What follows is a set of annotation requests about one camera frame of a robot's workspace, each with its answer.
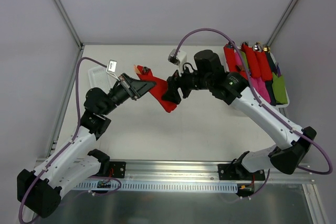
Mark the left frame post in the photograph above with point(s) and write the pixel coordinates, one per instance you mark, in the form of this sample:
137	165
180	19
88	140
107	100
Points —
69	24

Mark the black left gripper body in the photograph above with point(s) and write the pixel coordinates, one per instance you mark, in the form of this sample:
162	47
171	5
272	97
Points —
128	86

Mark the red rolled napkin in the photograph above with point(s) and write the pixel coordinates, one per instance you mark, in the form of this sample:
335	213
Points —
255	61

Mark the copper knife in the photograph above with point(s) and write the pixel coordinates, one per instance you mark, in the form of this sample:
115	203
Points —
136	70

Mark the red paper napkin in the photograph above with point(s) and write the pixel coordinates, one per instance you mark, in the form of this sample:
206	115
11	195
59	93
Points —
158	90

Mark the silver ornate spoon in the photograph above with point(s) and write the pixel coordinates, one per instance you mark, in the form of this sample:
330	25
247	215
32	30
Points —
145	70

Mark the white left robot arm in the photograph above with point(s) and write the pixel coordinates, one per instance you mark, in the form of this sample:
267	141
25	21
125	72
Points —
42	189

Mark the white tray of rolled napkins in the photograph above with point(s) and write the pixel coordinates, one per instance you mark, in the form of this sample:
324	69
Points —
257	47

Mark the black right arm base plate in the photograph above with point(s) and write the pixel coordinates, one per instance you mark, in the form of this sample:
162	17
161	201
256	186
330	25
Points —
225	172

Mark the frame post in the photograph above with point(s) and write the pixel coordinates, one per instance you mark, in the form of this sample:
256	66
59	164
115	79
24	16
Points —
282	21
69	24

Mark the green rolled napkin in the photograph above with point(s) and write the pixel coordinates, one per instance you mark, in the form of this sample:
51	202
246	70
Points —
279	89

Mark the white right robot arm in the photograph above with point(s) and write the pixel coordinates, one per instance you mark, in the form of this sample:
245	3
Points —
232	88

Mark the black rolled napkin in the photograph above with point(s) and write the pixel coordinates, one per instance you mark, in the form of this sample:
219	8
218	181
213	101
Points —
269	83

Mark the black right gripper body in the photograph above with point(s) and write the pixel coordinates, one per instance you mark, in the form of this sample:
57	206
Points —
176	85

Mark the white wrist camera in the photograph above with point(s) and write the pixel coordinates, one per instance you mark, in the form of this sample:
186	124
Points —
178	58
111	70

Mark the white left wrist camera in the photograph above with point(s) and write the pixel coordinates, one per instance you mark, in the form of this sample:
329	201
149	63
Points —
111	70

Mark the white slotted cable duct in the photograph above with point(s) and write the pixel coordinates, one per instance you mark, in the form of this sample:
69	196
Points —
127	185

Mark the white perforated utensil basket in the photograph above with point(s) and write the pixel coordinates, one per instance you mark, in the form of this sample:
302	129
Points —
98	78

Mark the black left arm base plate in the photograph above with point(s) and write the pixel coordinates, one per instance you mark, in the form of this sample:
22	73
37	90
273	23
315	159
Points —
116	169

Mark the aluminium front rail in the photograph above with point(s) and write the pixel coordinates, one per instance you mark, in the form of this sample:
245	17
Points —
197	171

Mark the right frame post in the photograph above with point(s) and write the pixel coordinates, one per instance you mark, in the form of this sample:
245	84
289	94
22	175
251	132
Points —
282	21

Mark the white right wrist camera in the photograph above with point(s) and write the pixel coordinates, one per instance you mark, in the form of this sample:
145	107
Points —
178	58

